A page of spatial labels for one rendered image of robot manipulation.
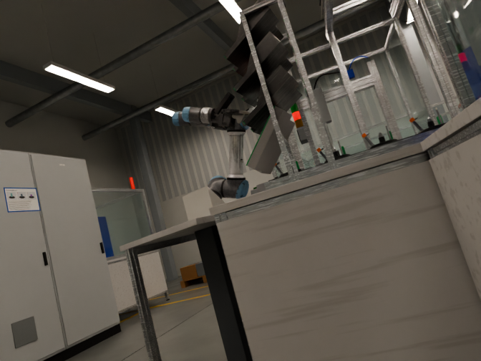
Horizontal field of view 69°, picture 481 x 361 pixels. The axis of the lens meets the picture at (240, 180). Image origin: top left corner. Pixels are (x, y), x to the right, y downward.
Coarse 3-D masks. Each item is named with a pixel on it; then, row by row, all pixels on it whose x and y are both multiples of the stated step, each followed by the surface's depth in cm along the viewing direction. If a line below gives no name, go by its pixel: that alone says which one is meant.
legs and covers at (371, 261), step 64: (320, 192) 118; (384, 192) 112; (256, 256) 121; (320, 256) 115; (384, 256) 110; (448, 256) 106; (256, 320) 119; (320, 320) 114; (384, 320) 109; (448, 320) 104
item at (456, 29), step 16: (432, 0) 98; (448, 0) 89; (464, 0) 82; (480, 0) 76; (448, 16) 92; (464, 16) 84; (480, 16) 78; (448, 32) 95; (464, 32) 87; (480, 32) 80; (464, 48) 89; (480, 48) 82; (464, 64) 92; (480, 64) 84; (464, 80) 95; (480, 80) 86; (480, 96) 89
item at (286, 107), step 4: (292, 92) 161; (296, 92) 164; (300, 92) 167; (292, 96) 164; (296, 96) 168; (300, 96) 170; (288, 100) 166; (292, 100) 168; (296, 100) 172; (284, 104) 166; (288, 104) 169; (292, 104) 172; (284, 108) 170; (288, 108) 173; (264, 124) 169; (252, 128) 168; (260, 128) 169; (256, 132) 170; (260, 132) 173
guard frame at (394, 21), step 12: (384, 24) 266; (396, 24) 264; (348, 36) 273; (324, 48) 277; (384, 48) 313; (408, 48) 261; (348, 60) 321; (408, 60) 262; (324, 72) 326; (420, 84) 257; (408, 108) 305
